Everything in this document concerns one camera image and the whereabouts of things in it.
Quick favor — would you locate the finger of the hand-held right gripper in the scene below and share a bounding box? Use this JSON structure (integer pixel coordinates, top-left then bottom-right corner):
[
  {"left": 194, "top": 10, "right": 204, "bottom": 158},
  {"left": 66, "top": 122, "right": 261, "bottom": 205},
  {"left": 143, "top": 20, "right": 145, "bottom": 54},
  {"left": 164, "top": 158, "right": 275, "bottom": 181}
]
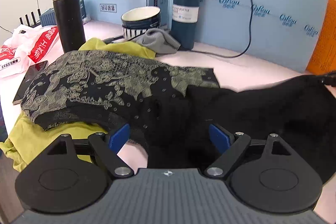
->
[{"left": 318, "top": 74, "right": 336, "bottom": 87}]

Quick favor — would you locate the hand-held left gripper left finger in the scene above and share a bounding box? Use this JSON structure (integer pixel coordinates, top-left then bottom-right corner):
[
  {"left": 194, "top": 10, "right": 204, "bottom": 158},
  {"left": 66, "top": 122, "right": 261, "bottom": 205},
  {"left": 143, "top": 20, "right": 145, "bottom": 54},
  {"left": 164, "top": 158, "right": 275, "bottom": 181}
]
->
[{"left": 45, "top": 123, "right": 133, "bottom": 178}]

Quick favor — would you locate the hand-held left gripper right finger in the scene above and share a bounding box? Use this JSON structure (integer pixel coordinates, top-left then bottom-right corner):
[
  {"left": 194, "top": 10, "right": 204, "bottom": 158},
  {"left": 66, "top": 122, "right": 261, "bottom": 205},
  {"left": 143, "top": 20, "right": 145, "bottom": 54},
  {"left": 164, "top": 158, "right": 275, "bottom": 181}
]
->
[{"left": 205, "top": 124, "right": 293, "bottom": 178}]

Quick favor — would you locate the orange carton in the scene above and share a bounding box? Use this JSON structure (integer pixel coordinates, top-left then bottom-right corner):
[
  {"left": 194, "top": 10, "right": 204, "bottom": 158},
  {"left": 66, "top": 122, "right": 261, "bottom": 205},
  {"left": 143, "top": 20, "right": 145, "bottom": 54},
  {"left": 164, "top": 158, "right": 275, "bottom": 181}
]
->
[{"left": 306, "top": 0, "right": 336, "bottom": 76}]

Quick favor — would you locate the black cream patterned garment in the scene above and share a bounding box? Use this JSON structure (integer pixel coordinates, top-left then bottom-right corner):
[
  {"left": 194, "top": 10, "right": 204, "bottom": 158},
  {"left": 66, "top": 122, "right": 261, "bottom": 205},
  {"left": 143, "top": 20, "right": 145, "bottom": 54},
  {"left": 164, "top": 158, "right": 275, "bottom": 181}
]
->
[{"left": 20, "top": 49, "right": 221, "bottom": 148}]

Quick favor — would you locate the large light blue carton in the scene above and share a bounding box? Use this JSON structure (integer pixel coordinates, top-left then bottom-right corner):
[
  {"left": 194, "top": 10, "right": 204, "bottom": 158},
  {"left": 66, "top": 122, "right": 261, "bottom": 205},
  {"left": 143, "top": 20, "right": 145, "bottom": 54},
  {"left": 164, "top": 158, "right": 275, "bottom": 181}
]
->
[{"left": 168, "top": 0, "right": 330, "bottom": 73}]

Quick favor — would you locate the yellow-green garment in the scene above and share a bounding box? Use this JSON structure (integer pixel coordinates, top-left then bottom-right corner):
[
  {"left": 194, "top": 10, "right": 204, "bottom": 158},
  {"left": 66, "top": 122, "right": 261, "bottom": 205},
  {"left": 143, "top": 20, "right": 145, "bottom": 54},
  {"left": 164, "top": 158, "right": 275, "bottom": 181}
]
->
[{"left": 0, "top": 38, "right": 156, "bottom": 172}]

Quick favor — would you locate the grey cloth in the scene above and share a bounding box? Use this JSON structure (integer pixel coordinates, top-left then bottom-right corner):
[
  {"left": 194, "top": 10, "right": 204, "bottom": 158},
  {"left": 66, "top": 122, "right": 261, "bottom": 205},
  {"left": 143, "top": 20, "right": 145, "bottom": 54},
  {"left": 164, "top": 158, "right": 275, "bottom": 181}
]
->
[{"left": 133, "top": 28, "right": 181, "bottom": 54}]

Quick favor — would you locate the striped bowl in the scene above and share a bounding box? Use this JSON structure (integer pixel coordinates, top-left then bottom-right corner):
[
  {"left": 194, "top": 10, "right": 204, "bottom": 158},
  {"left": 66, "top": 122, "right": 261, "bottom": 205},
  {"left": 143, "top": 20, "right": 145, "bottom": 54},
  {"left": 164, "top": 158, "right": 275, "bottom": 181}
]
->
[{"left": 122, "top": 25, "right": 158, "bottom": 42}]

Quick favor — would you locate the black smartphone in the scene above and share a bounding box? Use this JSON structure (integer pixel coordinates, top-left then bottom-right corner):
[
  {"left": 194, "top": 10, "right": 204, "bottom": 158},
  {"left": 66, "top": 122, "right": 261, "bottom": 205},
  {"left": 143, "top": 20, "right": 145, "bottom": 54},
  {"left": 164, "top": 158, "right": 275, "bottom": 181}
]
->
[{"left": 13, "top": 60, "right": 49, "bottom": 105}]

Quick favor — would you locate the dark blue bowl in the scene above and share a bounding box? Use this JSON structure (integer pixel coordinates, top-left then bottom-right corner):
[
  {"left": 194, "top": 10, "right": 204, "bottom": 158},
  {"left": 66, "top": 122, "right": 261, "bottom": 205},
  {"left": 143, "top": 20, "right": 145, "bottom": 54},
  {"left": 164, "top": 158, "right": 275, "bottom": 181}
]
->
[{"left": 121, "top": 6, "right": 161, "bottom": 30}]

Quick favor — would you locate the black insulated bottle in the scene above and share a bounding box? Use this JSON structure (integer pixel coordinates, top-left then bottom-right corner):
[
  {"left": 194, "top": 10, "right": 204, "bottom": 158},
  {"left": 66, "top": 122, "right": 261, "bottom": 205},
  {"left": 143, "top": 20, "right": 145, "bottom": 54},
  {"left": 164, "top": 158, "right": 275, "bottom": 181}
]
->
[{"left": 51, "top": 0, "right": 87, "bottom": 54}]

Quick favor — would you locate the red white plastic bag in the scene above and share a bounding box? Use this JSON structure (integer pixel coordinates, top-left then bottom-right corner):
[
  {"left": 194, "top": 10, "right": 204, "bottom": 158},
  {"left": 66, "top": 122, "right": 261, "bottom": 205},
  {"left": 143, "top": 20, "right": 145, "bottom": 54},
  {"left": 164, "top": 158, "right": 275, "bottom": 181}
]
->
[{"left": 0, "top": 25, "right": 59, "bottom": 79}]

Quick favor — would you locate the dark blue small box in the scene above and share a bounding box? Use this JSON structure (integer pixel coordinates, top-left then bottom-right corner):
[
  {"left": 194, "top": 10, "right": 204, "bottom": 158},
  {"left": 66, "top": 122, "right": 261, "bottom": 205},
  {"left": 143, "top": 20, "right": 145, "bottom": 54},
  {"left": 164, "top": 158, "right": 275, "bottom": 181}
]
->
[{"left": 39, "top": 0, "right": 87, "bottom": 25}]

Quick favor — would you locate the black router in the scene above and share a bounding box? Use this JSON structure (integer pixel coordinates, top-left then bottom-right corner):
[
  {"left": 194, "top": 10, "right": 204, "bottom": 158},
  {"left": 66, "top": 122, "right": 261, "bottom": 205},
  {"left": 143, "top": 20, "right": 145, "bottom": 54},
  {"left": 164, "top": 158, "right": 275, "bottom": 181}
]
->
[{"left": 19, "top": 9, "right": 42, "bottom": 28}]

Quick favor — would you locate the black cable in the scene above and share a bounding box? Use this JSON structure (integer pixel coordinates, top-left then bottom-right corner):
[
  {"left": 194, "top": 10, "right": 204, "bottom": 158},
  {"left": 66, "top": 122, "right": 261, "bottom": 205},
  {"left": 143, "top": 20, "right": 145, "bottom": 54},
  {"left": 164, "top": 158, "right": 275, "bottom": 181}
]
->
[{"left": 193, "top": 0, "right": 255, "bottom": 59}]

